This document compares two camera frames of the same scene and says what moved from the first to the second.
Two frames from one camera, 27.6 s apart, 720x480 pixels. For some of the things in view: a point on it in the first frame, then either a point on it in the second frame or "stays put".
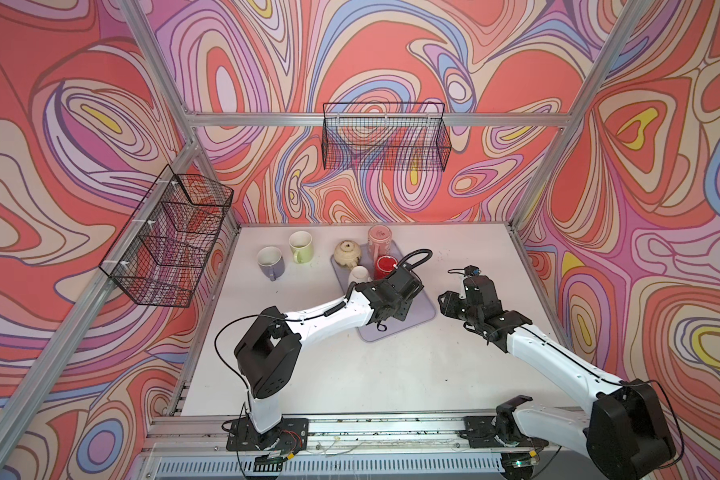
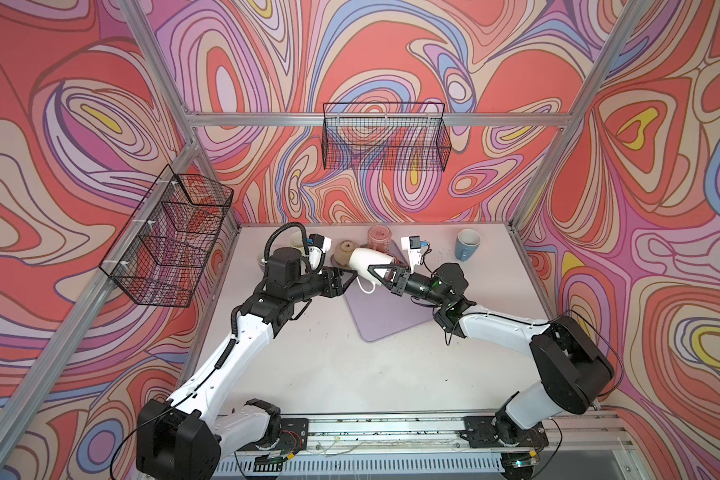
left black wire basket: [162, 253] stays put
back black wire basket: [385, 136] stays put
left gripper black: [405, 308] → [326, 280]
